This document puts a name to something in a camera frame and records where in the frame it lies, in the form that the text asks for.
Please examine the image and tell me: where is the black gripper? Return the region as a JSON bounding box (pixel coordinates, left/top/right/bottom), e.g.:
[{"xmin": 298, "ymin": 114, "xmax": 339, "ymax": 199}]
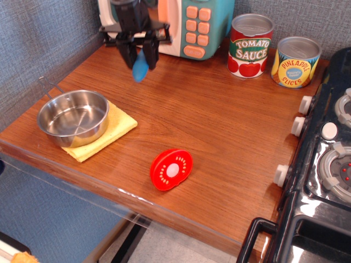
[{"xmin": 99, "ymin": 1, "xmax": 172, "ymax": 70}]

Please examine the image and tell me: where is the blue handled metal fork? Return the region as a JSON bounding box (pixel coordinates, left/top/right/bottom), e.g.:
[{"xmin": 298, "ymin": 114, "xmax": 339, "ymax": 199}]
[{"xmin": 132, "ymin": 50, "xmax": 149, "ymax": 83}]

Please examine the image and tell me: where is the teal toy microwave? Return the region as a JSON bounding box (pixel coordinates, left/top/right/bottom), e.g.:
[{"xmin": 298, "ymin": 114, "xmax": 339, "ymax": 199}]
[{"xmin": 98, "ymin": 1, "xmax": 235, "ymax": 61}]

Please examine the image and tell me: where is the yellow folded cloth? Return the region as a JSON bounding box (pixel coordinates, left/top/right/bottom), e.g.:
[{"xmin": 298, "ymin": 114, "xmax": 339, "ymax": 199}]
[{"xmin": 62, "ymin": 101, "xmax": 138, "ymax": 163}]

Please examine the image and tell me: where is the stainless steel pot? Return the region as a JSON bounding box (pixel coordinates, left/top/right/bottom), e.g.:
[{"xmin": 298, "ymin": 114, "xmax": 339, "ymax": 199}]
[{"xmin": 37, "ymin": 76, "xmax": 110, "ymax": 148}]

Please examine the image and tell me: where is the tomato sauce can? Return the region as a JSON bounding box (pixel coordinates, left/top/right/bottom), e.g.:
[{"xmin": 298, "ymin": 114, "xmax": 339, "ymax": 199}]
[{"xmin": 227, "ymin": 13, "xmax": 275, "ymax": 78}]

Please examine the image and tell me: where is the red toy tomato half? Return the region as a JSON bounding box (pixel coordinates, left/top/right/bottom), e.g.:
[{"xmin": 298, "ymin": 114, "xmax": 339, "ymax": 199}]
[{"xmin": 150, "ymin": 149, "xmax": 193, "ymax": 191}]

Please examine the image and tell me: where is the pineapple slices can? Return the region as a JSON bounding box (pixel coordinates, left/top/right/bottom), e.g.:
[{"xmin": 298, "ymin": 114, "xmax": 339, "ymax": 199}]
[{"xmin": 271, "ymin": 36, "xmax": 322, "ymax": 89}]

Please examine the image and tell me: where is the orange fuzzy object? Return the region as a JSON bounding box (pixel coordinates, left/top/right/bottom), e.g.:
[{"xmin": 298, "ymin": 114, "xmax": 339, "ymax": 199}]
[{"xmin": 10, "ymin": 252, "xmax": 39, "ymax": 263}]

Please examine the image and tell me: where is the black toy stove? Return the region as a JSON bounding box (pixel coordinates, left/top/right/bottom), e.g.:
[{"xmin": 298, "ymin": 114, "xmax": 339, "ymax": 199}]
[{"xmin": 237, "ymin": 48, "xmax": 350, "ymax": 262}]

